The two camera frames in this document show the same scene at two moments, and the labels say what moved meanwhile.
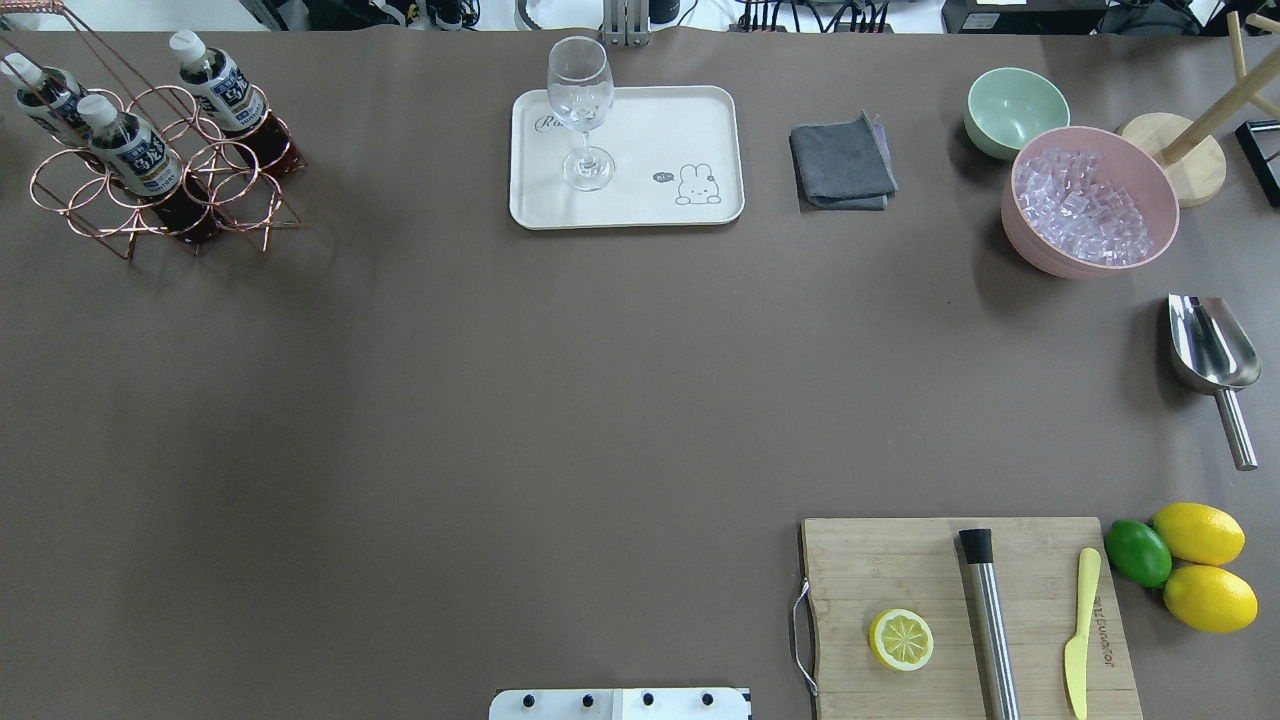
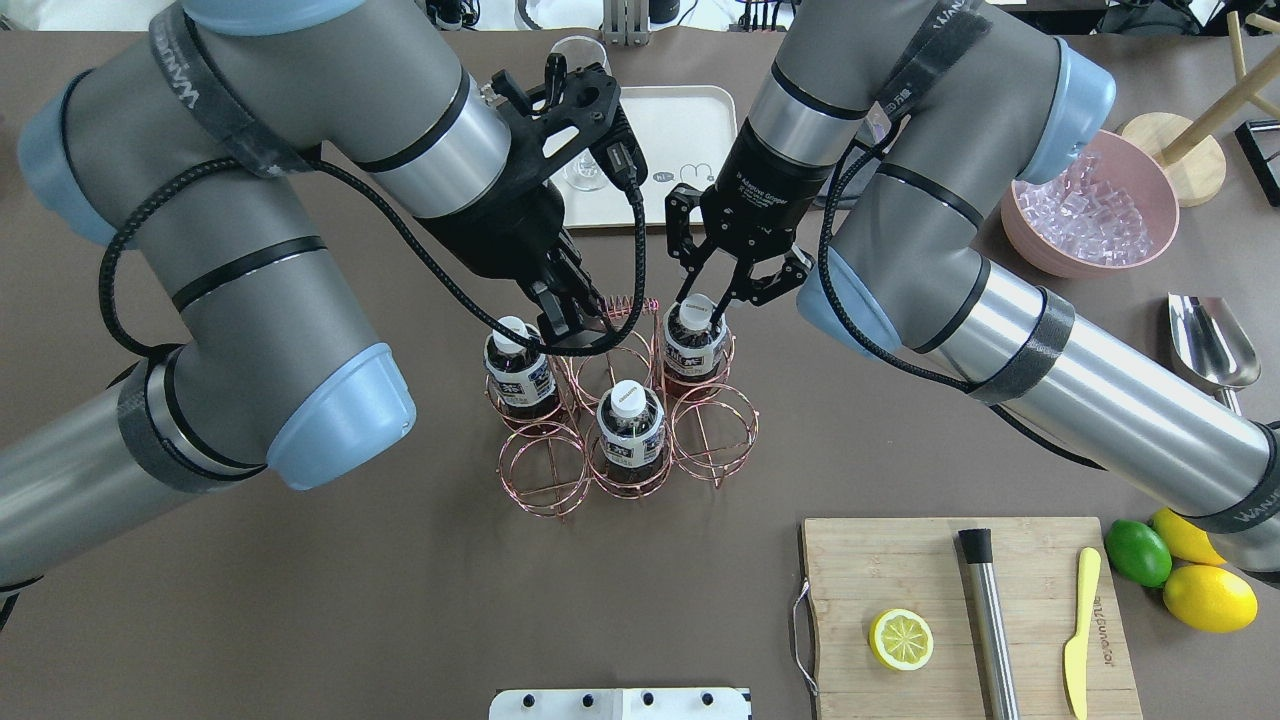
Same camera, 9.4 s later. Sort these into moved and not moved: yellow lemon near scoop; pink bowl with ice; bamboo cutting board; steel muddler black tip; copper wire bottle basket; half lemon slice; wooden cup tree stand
Moved: copper wire bottle basket
Not moved: bamboo cutting board; steel muddler black tip; yellow lemon near scoop; half lemon slice; pink bowl with ice; wooden cup tree stand
